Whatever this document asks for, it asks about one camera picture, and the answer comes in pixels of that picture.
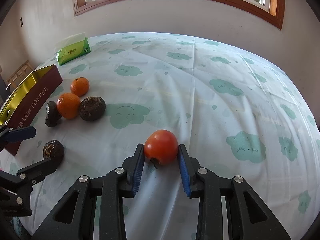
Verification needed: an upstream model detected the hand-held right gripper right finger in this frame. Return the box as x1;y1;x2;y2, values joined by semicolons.
177;144;292;240

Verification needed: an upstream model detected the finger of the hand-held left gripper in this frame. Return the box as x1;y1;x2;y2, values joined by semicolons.
0;158;59;193
0;124;36;152

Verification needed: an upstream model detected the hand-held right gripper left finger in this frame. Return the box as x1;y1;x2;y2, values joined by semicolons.
31;144;146;240

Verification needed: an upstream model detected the dark brown water chestnut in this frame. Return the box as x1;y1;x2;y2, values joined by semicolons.
79;96;106;121
43;140;65;167
45;101;62;128

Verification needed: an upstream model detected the orange-red tomato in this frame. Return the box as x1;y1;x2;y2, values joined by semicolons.
143;129;179;168

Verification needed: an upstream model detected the maroon tin box gold inside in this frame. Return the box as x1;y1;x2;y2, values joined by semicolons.
0;64;63;157

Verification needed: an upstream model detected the large mandarin orange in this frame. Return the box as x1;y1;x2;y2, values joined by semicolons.
57;93;81;120

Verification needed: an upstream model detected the wooden chair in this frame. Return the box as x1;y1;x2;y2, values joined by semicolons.
5;59;34;88

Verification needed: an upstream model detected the small mandarin orange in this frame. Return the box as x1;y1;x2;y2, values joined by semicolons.
70;77;90;97

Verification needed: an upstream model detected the green tissue pack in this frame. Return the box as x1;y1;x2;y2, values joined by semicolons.
55;32;92;66

